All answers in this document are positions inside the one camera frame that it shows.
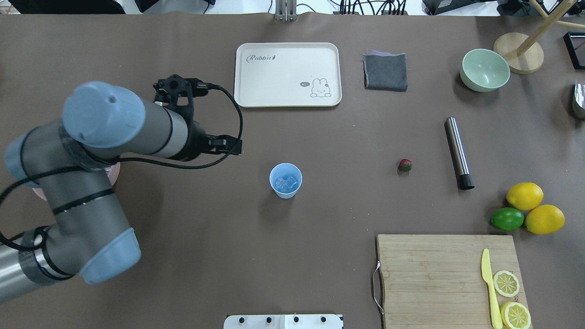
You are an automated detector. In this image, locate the yellow plastic knife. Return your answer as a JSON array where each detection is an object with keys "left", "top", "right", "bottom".
[{"left": 481, "top": 249, "right": 503, "bottom": 329}]

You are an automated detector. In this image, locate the bamboo cutting board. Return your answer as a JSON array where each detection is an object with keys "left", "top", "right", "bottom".
[{"left": 376, "top": 234, "right": 522, "bottom": 329}]

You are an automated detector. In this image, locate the grey folded cloth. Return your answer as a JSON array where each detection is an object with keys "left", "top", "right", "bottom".
[{"left": 363, "top": 50, "right": 408, "bottom": 92}]

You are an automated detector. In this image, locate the steel ice scoop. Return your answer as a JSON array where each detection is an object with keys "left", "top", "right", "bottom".
[{"left": 572, "top": 81, "right": 585, "bottom": 120}]

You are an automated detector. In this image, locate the aluminium frame post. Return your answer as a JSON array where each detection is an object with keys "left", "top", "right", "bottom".
[{"left": 274, "top": 0, "right": 298, "bottom": 21}]

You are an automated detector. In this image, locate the black glass tray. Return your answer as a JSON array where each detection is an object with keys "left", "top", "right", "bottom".
[{"left": 563, "top": 32, "right": 585, "bottom": 70}]

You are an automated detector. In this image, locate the green lime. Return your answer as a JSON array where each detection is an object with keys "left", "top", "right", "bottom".
[{"left": 490, "top": 207, "right": 525, "bottom": 231}]

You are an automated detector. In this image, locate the mint green bowl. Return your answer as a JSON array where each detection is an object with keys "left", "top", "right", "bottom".
[{"left": 460, "top": 48, "right": 511, "bottom": 92}]

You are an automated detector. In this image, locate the wooden cup tree stand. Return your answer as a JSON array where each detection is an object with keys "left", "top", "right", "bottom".
[{"left": 493, "top": 0, "right": 584, "bottom": 74}]

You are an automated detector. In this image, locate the clear ice cube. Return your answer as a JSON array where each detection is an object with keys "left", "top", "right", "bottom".
[
  {"left": 274, "top": 176, "right": 287, "bottom": 193},
  {"left": 284, "top": 175, "right": 298, "bottom": 192}
]

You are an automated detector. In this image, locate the cream rabbit tray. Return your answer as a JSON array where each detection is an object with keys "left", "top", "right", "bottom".
[{"left": 234, "top": 43, "right": 342, "bottom": 108}]

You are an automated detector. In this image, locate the red strawberry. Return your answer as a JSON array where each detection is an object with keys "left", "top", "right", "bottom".
[{"left": 398, "top": 159, "right": 412, "bottom": 172}]

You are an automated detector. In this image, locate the light blue plastic cup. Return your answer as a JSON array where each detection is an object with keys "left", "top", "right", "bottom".
[{"left": 269, "top": 163, "right": 303, "bottom": 199}]

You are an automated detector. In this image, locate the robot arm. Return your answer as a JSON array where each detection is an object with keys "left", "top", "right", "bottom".
[{"left": 1, "top": 75, "right": 243, "bottom": 302}]

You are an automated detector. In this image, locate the pink bowl of ice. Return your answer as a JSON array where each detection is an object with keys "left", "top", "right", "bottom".
[{"left": 32, "top": 163, "right": 121, "bottom": 201}]

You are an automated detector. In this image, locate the lemon slice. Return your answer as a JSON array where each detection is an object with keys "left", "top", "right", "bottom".
[
  {"left": 493, "top": 270, "right": 520, "bottom": 297},
  {"left": 500, "top": 302, "right": 532, "bottom": 329}
]

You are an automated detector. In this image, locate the steel muddler with black tip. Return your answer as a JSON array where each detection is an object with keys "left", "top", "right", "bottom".
[{"left": 445, "top": 117, "right": 476, "bottom": 190}]

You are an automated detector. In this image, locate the yellow lemon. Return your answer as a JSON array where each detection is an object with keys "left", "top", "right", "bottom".
[
  {"left": 524, "top": 205, "right": 566, "bottom": 235},
  {"left": 505, "top": 182, "right": 544, "bottom": 211}
]

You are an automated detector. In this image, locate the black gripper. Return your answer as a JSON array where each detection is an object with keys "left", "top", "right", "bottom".
[{"left": 181, "top": 121, "right": 242, "bottom": 162}]

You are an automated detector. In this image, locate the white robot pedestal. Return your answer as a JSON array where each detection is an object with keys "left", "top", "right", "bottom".
[{"left": 223, "top": 314, "right": 345, "bottom": 329}]

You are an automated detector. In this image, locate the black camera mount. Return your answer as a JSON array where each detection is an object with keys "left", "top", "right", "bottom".
[{"left": 153, "top": 74, "right": 209, "bottom": 122}]

